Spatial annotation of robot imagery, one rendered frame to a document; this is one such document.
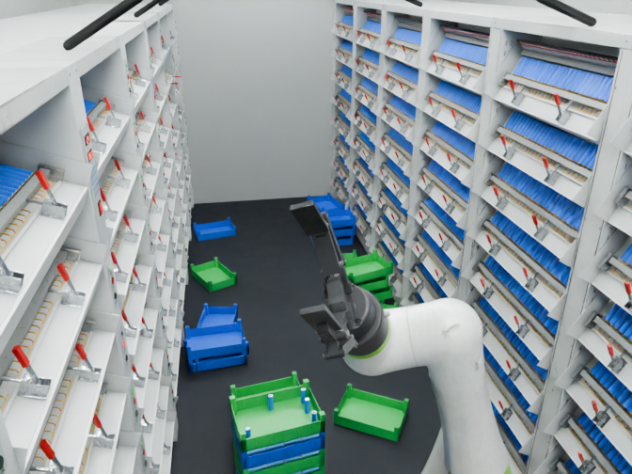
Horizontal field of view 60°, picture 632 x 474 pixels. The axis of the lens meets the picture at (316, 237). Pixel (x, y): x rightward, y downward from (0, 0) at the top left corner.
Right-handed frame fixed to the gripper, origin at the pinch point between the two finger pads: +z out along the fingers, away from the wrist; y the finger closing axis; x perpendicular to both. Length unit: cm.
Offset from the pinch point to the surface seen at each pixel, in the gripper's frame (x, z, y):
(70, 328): -54, -25, 10
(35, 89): -41, 4, 39
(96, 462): -67, -54, -8
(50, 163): -58, -18, 46
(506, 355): 30, -164, 27
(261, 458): -60, -133, -1
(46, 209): -52, -12, 29
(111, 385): -73, -65, 12
